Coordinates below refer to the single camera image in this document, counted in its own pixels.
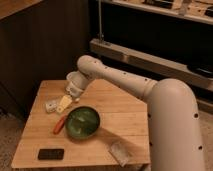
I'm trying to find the orange carrot toy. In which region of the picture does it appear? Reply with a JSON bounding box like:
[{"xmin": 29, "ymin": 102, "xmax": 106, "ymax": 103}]
[{"xmin": 53, "ymin": 115, "xmax": 67, "ymax": 135}]

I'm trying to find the wooden table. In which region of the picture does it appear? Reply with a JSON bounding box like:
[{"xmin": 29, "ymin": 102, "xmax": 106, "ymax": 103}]
[{"xmin": 12, "ymin": 80, "xmax": 150, "ymax": 168}]

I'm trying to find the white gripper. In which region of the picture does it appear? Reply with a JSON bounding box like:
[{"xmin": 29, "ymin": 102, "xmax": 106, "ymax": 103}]
[{"xmin": 56, "ymin": 71, "xmax": 90, "ymax": 113}]

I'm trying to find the green ceramic bowl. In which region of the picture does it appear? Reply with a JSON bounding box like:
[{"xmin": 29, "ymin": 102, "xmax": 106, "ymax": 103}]
[{"xmin": 65, "ymin": 106, "xmax": 100, "ymax": 140}]

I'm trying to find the metal shelf rack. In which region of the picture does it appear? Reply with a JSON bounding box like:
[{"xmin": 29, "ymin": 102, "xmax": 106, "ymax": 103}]
[{"xmin": 89, "ymin": 0, "xmax": 213, "ymax": 113}]

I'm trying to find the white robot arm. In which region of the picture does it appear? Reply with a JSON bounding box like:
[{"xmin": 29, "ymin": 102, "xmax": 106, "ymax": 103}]
[{"xmin": 66, "ymin": 55, "xmax": 206, "ymax": 171}]

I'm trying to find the dark wooden cabinet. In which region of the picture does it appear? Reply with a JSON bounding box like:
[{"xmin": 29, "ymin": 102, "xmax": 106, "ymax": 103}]
[{"xmin": 0, "ymin": 0, "xmax": 90, "ymax": 120}]

